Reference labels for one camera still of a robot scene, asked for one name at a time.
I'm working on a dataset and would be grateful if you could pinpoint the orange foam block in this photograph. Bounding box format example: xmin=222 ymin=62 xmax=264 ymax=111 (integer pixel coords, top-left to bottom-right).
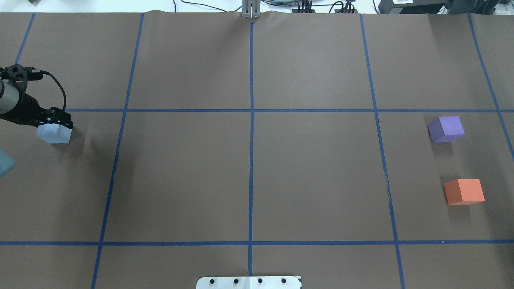
xmin=443 ymin=179 xmax=485 ymax=206

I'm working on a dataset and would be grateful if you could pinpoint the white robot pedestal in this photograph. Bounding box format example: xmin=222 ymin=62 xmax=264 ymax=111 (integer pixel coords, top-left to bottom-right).
xmin=196 ymin=276 xmax=302 ymax=289

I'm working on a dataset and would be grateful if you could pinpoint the black power box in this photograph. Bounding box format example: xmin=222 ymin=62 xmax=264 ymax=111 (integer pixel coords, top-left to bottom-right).
xmin=378 ymin=0 xmax=448 ymax=14

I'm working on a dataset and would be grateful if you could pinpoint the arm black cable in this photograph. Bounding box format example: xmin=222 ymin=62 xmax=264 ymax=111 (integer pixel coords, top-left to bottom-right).
xmin=38 ymin=71 xmax=67 ymax=113

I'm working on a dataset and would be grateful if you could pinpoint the aluminium frame post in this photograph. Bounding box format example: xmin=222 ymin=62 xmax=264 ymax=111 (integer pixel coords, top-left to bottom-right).
xmin=241 ymin=0 xmax=262 ymax=19

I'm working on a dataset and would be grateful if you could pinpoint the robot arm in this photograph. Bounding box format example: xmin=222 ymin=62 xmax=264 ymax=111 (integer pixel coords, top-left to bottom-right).
xmin=0 ymin=81 xmax=73 ymax=144

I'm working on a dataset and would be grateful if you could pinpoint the light blue foam block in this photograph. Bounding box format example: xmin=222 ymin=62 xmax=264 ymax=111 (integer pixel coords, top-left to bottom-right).
xmin=36 ymin=123 xmax=72 ymax=144

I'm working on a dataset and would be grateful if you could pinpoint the purple foam block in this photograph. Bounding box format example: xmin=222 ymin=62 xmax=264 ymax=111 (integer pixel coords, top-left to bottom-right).
xmin=428 ymin=116 xmax=465 ymax=143

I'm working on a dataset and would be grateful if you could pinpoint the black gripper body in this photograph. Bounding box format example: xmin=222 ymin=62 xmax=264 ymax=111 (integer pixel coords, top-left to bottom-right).
xmin=0 ymin=95 xmax=53 ymax=126

